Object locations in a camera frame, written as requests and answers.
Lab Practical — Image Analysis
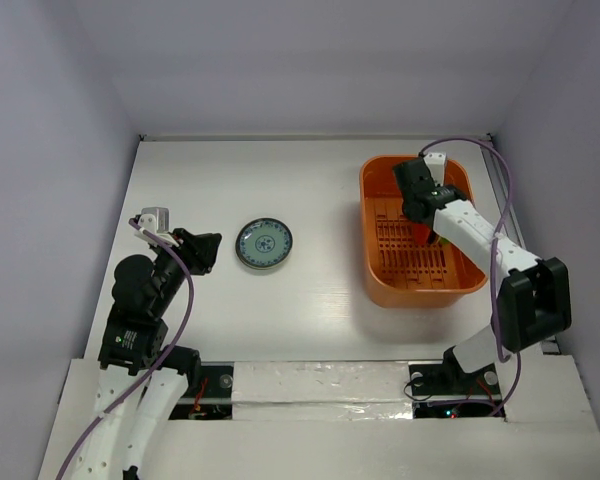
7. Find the blue patterned plate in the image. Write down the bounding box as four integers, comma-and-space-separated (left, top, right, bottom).
235, 217, 294, 271

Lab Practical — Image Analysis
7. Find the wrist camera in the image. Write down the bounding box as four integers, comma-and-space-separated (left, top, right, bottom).
422, 152, 447, 185
130, 207, 173, 243

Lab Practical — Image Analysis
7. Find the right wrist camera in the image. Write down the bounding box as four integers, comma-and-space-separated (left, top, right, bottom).
422, 152, 447, 185

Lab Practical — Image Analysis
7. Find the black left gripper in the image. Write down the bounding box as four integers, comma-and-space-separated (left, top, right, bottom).
152, 225, 222, 313

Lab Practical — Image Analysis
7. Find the white front panel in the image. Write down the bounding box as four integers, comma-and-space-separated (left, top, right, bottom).
37, 354, 600, 480

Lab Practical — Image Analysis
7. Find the orange plastic dish rack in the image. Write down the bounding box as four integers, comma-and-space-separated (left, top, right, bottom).
359, 155, 487, 308

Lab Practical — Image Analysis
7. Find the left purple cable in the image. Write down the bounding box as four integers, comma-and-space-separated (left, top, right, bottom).
52, 222, 197, 480

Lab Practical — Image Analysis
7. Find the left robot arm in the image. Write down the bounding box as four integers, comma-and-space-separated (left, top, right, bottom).
56, 215, 222, 479

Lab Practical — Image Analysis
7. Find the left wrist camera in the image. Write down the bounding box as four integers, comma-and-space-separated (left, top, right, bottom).
130, 207, 173, 243

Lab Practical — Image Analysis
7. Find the orange plate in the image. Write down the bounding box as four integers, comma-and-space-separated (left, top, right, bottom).
412, 223, 438, 246

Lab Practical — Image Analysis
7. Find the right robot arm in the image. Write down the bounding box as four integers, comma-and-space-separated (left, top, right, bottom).
393, 155, 572, 392

